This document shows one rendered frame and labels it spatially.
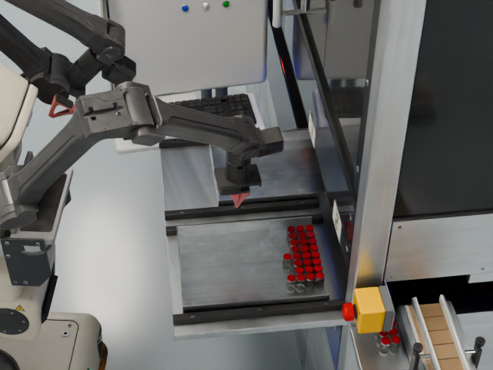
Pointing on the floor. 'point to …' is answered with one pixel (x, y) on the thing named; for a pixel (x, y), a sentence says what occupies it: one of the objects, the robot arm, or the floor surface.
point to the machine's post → (382, 150)
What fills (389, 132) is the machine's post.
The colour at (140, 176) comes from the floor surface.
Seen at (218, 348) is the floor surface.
